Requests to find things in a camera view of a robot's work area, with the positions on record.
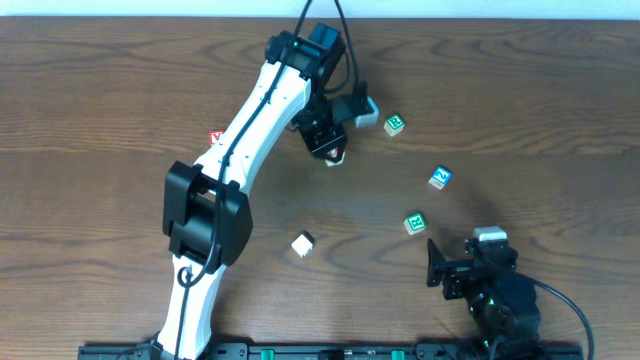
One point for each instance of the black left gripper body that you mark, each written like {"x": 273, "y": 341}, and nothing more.
{"x": 325, "y": 142}

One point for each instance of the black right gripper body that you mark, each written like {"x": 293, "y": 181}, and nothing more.
{"x": 451, "y": 271}

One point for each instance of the red letter I block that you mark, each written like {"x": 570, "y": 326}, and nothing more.
{"x": 334, "y": 158}

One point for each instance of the red letter A block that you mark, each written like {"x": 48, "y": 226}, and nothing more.
{"x": 214, "y": 136}

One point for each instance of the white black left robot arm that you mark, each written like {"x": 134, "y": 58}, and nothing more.
{"x": 206, "y": 211}

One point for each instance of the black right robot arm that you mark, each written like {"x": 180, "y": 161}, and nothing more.
{"x": 502, "y": 304}

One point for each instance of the green R block near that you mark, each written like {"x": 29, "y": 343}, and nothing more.
{"x": 415, "y": 223}

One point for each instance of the green r block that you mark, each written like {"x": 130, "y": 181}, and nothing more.
{"x": 394, "y": 124}
{"x": 415, "y": 223}

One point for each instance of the green R block far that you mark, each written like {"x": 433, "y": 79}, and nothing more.
{"x": 394, "y": 124}

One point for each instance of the blue number 2 block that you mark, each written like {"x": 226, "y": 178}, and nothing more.
{"x": 440, "y": 177}

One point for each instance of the plain white wooden block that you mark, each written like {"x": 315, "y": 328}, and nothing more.
{"x": 303, "y": 244}

